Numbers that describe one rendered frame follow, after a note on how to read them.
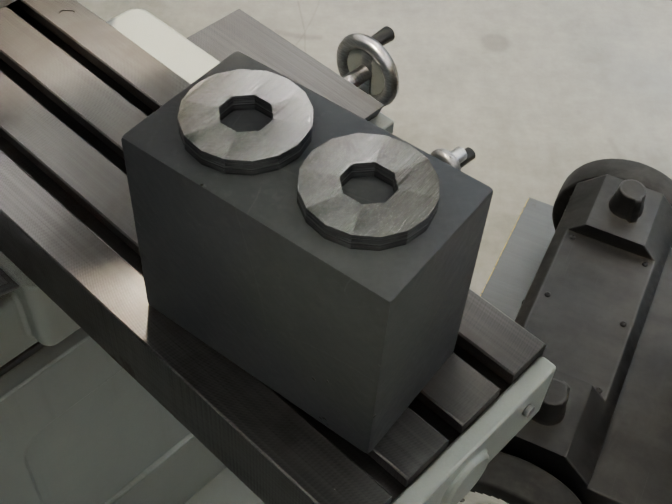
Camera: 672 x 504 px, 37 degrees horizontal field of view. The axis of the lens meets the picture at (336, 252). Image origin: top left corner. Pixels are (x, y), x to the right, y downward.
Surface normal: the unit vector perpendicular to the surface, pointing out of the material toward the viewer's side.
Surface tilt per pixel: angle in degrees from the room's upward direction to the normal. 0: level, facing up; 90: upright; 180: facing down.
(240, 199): 0
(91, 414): 90
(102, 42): 0
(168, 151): 0
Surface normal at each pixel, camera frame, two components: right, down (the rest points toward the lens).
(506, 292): 0.05, -0.64
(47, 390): 0.72, 0.55
